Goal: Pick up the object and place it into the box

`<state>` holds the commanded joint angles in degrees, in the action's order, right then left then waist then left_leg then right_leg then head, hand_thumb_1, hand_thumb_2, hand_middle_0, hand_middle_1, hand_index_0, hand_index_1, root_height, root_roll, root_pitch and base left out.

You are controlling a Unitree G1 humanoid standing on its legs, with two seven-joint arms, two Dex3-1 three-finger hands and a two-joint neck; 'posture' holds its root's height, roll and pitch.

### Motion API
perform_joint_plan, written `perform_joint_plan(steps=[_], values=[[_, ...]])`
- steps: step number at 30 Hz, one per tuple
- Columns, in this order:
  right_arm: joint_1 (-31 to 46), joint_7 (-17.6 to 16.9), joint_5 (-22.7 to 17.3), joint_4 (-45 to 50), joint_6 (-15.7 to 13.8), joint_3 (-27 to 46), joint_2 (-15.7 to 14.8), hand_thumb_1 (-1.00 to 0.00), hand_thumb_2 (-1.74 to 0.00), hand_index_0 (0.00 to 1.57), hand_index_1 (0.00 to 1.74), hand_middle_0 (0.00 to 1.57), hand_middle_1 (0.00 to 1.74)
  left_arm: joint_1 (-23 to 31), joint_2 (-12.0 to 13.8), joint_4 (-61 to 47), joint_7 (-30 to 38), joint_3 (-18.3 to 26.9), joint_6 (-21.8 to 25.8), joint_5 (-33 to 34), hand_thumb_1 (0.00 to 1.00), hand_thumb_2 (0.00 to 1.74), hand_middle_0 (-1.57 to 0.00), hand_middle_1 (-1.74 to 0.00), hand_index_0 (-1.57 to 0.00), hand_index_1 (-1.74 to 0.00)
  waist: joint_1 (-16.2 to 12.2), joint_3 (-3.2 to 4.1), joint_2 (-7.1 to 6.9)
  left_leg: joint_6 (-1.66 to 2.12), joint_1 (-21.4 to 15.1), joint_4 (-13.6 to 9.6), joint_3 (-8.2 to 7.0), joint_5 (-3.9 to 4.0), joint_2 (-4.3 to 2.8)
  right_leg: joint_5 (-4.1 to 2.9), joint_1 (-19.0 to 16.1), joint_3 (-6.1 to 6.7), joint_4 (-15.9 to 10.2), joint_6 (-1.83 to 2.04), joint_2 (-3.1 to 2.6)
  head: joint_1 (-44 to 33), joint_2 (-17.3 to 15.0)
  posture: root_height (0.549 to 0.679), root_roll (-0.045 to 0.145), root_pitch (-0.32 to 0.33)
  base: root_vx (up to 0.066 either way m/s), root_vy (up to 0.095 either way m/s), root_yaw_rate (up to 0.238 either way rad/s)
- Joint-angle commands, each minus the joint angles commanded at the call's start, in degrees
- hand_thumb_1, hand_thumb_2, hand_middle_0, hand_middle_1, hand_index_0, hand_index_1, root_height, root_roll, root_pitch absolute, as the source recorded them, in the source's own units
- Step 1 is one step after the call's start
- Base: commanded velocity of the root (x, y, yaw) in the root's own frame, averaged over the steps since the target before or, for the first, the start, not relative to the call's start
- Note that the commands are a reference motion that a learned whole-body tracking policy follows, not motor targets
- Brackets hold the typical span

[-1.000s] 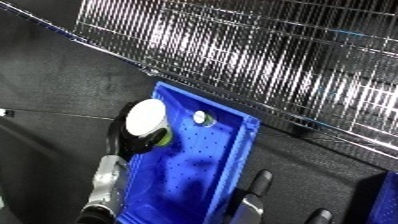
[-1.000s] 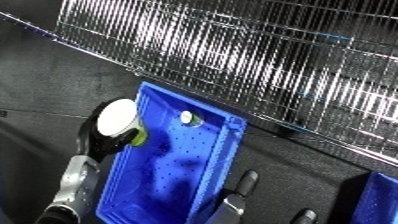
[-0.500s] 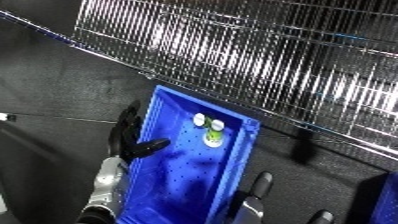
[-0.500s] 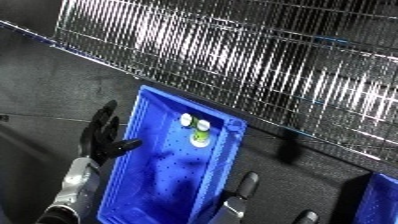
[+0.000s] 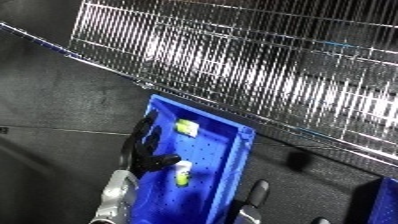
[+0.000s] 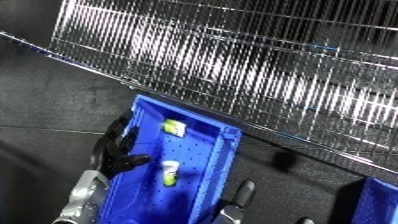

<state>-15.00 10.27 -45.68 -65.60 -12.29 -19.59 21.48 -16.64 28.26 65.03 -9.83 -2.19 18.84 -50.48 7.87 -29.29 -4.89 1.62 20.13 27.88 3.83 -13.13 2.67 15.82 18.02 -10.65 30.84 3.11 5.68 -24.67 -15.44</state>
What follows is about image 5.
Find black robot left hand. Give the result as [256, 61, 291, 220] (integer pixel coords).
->
[119, 111, 184, 179]

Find white paper cup green band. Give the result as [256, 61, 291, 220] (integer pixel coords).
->
[172, 160, 196, 187]
[174, 118, 201, 138]

